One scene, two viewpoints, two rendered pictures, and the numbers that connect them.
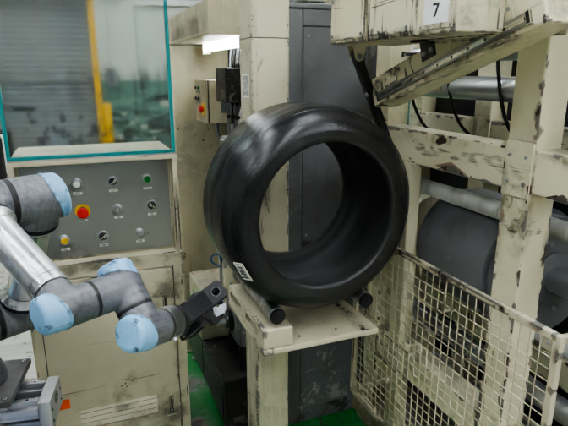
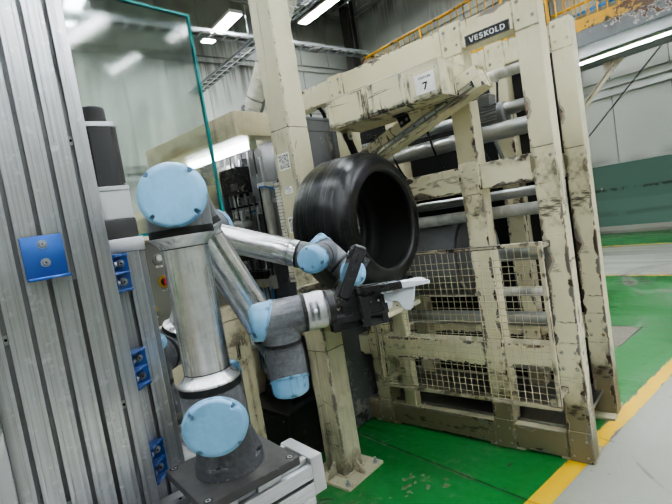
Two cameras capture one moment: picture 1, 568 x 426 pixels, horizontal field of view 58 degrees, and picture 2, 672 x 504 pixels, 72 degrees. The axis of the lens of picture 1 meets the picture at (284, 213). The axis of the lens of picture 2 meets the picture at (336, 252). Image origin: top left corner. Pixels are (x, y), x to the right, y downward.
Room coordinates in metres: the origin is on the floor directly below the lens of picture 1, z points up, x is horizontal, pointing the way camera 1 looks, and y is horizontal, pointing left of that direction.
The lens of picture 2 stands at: (-0.24, 0.92, 1.22)
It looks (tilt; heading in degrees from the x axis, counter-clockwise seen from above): 4 degrees down; 334
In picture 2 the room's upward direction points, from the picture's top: 9 degrees counter-clockwise
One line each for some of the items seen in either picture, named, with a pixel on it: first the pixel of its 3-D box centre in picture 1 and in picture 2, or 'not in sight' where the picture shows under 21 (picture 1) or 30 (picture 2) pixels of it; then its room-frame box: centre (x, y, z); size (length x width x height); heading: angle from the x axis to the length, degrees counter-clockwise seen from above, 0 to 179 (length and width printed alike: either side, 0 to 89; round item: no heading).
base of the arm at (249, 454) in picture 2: not in sight; (227, 441); (0.78, 0.75, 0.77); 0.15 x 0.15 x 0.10
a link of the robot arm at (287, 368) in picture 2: not in sight; (286, 365); (0.63, 0.63, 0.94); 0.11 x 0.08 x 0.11; 166
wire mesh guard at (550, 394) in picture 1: (424, 371); (450, 324); (1.43, -0.44, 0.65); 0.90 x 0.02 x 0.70; 22
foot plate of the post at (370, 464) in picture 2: not in sight; (345, 466); (1.75, 0.06, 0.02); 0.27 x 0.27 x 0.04; 22
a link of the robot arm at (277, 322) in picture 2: not in sight; (278, 319); (0.62, 0.64, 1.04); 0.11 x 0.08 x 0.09; 76
